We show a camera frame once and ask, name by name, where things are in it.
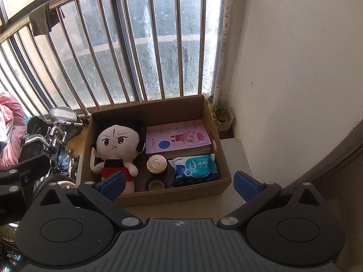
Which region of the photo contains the black wheelchair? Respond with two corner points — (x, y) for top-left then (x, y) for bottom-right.
(1, 107), (83, 271)

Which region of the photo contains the brown cardboard box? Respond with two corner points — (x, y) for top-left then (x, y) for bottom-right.
(81, 95), (231, 207)

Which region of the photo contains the metal window railing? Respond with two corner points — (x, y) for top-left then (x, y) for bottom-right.
(1, 0), (242, 119)

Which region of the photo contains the pink notebook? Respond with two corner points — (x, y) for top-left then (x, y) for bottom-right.
(146, 119), (211, 154)

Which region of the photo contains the plush doll black hair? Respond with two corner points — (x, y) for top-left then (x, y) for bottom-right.
(90, 124), (145, 194)

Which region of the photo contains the grey cloth on railing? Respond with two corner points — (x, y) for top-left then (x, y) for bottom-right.
(29, 2), (60, 36)

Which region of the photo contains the woven plant pot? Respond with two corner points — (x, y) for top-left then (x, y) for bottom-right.
(207, 96), (234, 133)

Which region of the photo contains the small tape roll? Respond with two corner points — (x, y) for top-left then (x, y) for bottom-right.
(146, 179), (165, 191)

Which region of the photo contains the wet wipes pack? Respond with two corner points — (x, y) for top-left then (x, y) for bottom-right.
(169, 153), (220, 187)

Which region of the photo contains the pink jacket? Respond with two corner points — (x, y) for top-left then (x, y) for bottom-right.
(1, 91), (27, 169)

